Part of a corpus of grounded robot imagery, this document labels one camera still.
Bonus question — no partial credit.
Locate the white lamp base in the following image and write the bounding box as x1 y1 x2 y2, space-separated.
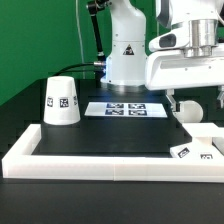
170 123 224 160

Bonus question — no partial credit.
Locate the white sheet with markers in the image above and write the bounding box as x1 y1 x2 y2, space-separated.
85 102 167 118

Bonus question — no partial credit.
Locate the white U-shaped fence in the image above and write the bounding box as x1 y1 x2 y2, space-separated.
2 124 224 183

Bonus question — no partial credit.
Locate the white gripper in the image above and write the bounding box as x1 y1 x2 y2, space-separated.
144 32 224 116

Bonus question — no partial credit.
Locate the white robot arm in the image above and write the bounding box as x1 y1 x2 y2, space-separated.
102 0 224 107

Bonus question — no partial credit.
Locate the white lamp bulb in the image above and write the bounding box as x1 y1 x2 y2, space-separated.
173 100 203 123

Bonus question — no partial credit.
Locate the white hanging cable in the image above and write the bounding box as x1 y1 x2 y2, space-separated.
75 0 86 80

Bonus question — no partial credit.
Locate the white lamp shade cone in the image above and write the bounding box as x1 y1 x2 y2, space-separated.
44 76 80 125

